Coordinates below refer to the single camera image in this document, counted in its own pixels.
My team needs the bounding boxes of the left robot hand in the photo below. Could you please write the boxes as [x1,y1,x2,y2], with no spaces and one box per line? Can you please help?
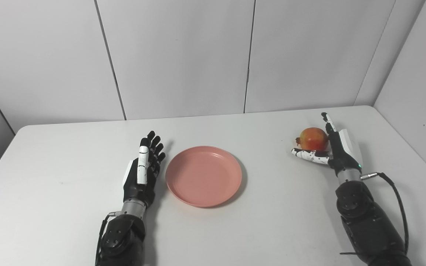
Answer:
[122,131,166,208]

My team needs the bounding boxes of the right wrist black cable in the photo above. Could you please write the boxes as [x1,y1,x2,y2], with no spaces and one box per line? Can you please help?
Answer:
[361,171,409,255]

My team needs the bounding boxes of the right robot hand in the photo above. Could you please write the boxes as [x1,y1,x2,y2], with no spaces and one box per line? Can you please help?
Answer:
[291,112,364,176]

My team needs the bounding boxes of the pink plate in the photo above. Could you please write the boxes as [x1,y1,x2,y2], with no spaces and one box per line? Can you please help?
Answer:
[165,146,242,208]

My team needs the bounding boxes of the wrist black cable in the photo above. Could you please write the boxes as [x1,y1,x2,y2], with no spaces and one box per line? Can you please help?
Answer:
[95,211,123,266]
[361,171,409,255]

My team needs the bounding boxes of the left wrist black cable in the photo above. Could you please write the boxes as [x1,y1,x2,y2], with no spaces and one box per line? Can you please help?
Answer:
[95,211,123,266]

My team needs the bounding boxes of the red yellow pomegranate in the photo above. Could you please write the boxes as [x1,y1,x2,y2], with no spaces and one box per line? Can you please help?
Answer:
[296,127,329,152]

